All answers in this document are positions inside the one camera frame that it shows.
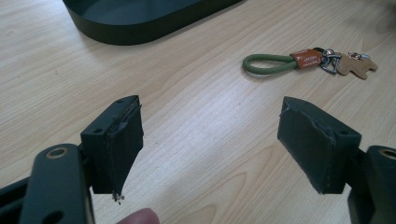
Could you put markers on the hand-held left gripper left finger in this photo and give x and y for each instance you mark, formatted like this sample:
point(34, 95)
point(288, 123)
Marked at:
point(115, 149)

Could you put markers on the dark oval tray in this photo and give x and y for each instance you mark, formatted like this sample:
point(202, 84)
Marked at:
point(134, 21)

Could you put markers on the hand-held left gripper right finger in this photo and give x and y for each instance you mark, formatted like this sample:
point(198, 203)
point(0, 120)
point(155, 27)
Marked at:
point(314, 146)

